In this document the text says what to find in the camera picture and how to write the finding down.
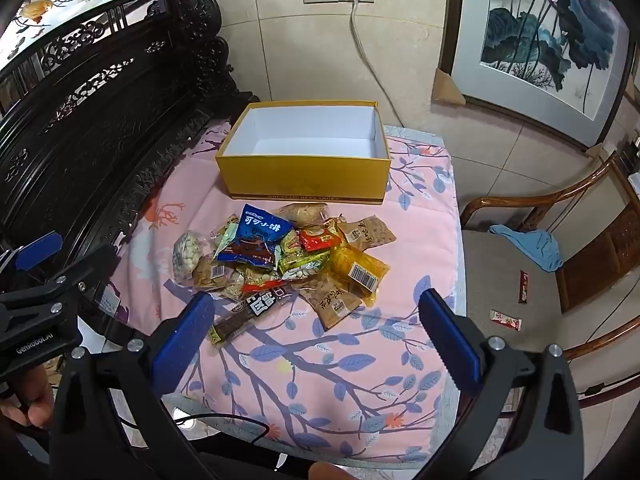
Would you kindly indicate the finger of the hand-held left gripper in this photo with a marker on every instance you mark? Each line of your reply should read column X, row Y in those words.
column 90, row 267
column 37, row 251

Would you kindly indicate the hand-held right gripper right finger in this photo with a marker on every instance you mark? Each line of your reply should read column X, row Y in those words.
column 450, row 342

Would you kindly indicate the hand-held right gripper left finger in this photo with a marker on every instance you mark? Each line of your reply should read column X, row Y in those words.
column 184, row 342

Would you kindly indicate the mint green snack packet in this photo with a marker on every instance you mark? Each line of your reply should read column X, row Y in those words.
column 227, row 237

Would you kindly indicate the bread bun packet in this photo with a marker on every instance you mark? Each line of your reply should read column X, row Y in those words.
column 305, row 212

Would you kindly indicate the yellow cardboard box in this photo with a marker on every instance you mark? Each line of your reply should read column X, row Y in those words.
column 300, row 180

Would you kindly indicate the person's left hand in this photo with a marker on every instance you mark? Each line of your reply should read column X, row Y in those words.
column 30, row 410

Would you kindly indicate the person's right hand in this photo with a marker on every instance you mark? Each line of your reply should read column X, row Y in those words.
column 327, row 471

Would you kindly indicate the red white stick packet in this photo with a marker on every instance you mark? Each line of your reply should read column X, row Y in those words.
column 506, row 320

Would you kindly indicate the brown fried snack packet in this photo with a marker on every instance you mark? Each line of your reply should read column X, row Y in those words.
column 210, row 277

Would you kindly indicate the beige seat cushion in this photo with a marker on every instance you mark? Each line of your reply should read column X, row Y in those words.
column 495, row 280

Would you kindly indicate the black white long packet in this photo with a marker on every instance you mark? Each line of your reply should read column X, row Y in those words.
column 255, row 307

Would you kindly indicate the white balls snack packet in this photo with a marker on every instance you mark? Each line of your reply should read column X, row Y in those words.
column 187, row 255

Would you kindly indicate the dark red stick packet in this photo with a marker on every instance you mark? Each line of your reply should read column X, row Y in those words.
column 524, row 287

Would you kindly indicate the pink floral blanket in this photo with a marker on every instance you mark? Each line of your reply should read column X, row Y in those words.
column 350, row 360

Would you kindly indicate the yellow clear snack packet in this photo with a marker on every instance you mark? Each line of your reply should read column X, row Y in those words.
column 357, row 270

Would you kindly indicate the tan snack packet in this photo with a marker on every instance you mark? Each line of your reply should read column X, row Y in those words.
column 370, row 232
column 332, row 302

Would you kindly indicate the blue cloth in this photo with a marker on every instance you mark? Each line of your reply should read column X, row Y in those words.
column 535, row 247

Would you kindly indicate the blue snack packet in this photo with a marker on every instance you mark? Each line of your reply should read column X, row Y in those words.
column 260, row 232

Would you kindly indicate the dark carved wooden bench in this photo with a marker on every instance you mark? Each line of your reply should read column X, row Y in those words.
column 100, row 125

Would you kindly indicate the yellow green snack packet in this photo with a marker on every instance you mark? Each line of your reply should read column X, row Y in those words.
column 300, row 260

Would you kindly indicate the red biscuit packet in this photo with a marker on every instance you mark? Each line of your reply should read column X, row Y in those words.
column 317, row 240

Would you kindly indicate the wooden chair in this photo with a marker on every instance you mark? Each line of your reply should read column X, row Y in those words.
column 595, row 255

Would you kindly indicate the cardboard corner protector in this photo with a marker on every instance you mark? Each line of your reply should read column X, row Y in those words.
column 446, row 87

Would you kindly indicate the framed lotus painting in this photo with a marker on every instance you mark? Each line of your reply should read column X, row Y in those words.
column 540, row 35

